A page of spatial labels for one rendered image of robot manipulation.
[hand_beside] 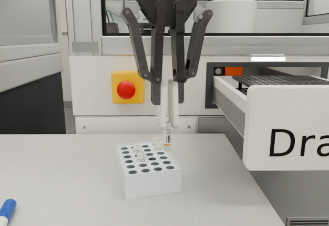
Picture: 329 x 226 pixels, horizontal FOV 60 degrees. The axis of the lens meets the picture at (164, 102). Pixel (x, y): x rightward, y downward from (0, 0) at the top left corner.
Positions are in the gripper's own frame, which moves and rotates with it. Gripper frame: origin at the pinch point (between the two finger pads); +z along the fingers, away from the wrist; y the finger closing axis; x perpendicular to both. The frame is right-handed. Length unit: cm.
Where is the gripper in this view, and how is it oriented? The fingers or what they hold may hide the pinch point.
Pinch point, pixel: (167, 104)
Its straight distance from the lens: 42.7
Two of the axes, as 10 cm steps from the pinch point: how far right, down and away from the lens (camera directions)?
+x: -2.6, -2.1, 9.4
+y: 9.7, -0.6, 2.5
